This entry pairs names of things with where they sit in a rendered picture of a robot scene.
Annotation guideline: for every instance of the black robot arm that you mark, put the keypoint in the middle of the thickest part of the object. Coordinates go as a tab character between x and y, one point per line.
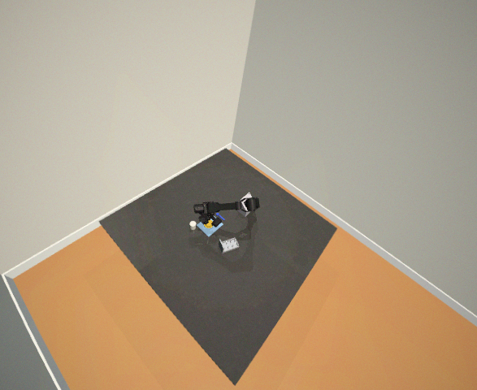
209	208

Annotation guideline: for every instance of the light blue mat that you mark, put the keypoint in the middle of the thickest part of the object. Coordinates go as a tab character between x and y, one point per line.
208	231

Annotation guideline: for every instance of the dark grey dish rack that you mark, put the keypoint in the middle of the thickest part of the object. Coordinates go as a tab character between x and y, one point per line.
228	245

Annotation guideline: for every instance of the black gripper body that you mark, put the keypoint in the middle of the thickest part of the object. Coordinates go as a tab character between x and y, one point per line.
216	221

